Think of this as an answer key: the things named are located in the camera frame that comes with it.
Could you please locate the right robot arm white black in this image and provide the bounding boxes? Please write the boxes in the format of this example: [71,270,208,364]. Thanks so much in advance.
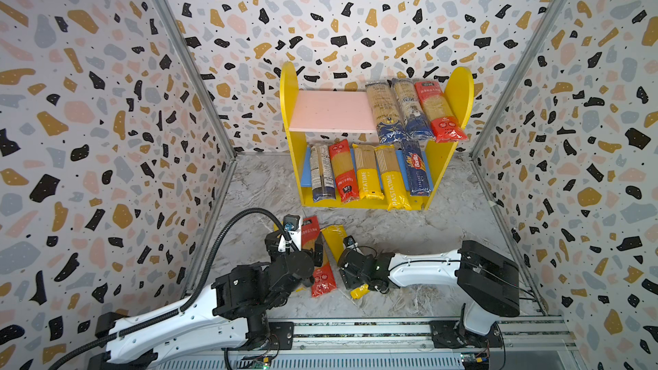
[337,236,521,349]

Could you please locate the clear label spaghetti bag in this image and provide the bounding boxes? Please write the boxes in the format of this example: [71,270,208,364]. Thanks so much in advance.
[309,144,336,203]

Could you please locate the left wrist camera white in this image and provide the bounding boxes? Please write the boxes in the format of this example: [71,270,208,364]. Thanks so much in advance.
[279,214,303,253]

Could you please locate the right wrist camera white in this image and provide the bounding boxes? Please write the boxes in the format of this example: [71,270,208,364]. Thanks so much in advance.
[343,235,358,251]

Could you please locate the yellow Pastatime bag large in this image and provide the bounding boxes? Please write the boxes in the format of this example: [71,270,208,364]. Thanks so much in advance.
[352,144,385,200]

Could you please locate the blue Barilla spaghetti box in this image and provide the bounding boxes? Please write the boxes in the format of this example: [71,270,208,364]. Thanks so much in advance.
[401,140,432,197]

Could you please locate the metal base rail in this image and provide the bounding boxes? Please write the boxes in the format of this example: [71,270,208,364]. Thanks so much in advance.
[160,316,586,369]

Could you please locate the blue portrait spaghetti bag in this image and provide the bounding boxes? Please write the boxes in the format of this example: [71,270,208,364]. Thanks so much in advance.
[392,79,434,141]

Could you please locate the left black corrugated cable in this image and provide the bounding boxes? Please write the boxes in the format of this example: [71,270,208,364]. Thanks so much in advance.
[45,207,289,370]

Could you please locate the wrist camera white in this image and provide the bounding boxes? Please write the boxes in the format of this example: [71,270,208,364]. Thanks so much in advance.
[343,235,358,251]
[279,214,303,253]

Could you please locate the red yellow spaghetti bag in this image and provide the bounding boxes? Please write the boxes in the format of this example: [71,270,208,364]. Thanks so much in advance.
[329,140,360,204]

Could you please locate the yellow shelf pink blue boards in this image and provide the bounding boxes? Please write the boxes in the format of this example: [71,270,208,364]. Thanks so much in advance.
[279,62,475,211]

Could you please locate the blue yellow spaghetti bag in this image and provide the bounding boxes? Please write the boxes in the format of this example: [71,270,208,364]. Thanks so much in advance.
[366,82,407,145]

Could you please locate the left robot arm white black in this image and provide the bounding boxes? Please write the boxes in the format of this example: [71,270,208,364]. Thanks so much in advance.
[88,246,323,369]

